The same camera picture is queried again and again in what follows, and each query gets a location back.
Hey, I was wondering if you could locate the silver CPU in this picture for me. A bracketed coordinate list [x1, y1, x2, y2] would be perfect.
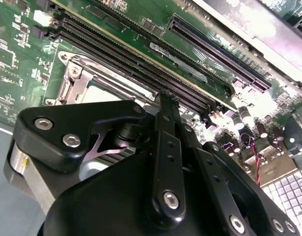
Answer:
[86, 83, 142, 104]

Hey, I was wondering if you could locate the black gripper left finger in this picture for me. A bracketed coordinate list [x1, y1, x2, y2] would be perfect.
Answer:
[3, 90, 187, 227]

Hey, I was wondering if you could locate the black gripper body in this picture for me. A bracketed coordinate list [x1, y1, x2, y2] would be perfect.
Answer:
[42, 152, 227, 236]

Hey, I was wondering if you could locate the metal socket cover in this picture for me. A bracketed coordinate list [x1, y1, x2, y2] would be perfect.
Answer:
[56, 50, 158, 106]

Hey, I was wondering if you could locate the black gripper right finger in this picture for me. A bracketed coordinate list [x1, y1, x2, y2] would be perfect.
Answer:
[170, 94, 302, 236]

